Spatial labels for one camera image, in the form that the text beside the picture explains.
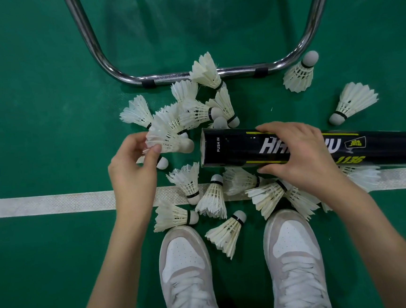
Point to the person's right hand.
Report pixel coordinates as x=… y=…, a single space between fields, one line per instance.
x=309 y=157

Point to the person's left forearm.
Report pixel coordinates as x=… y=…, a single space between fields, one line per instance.
x=115 y=280

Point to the person's shoe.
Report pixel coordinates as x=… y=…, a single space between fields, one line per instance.
x=294 y=247
x=186 y=267

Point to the person's right forearm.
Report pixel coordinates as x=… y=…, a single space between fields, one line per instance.
x=392 y=249

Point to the black chair with chrome frame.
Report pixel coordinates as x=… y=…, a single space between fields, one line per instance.
x=90 y=45

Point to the person's left shoe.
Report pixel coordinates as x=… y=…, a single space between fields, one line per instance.
x=186 y=267

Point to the black shuttlecock tube green stripe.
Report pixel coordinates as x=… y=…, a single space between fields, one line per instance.
x=390 y=146

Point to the person's right shoe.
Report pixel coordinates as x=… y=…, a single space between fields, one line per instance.
x=294 y=247

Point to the person's left hand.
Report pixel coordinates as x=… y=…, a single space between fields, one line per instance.
x=134 y=179

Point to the single feather shuttlecock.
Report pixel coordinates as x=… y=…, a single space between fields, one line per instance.
x=173 y=142

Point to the pile of white shuttlecocks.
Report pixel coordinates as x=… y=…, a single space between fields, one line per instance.
x=206 y=70

